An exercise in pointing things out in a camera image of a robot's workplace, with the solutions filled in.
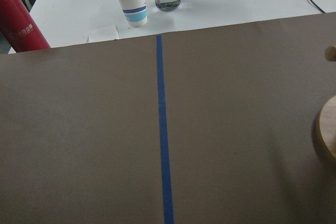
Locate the paper cup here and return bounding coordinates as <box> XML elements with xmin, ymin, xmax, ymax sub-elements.
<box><xmin>118</xmin><ymin>0</ymin><xmax>148</xmax><ymax>27</ymax></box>

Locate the wooden cup storage rack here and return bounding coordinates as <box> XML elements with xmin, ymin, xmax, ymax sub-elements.
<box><xmin>315</xmin><ymin>46</ymin><xmax>336</xmax><ymax>168</ymax></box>

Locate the red thermos bottle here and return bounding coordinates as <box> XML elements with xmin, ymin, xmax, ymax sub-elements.
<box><xmin>1</xmin><ymin>0</ymin><xmax>50</xmax><ymax>52</ymax></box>

